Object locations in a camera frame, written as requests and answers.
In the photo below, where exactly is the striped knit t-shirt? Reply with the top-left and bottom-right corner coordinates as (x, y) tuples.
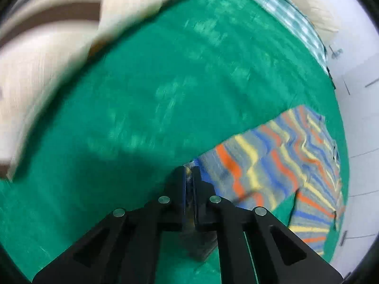
(186, 105), (344, 256)

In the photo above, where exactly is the cream headboard pillow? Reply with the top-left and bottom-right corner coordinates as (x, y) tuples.
(291, 0), (339, 45)

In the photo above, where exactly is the green floral bedspread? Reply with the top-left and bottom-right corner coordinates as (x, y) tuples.
(1, 0), (349, 280)

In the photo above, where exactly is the green white checkered sheet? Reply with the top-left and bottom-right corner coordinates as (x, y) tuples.
(253, 0), (328, 71)

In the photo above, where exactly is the patterned cream pillow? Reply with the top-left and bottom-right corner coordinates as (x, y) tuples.
(1, 0), (171, 180)

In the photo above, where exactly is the white wardrobe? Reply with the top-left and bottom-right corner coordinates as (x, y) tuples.
(331, 54), (379, 276)

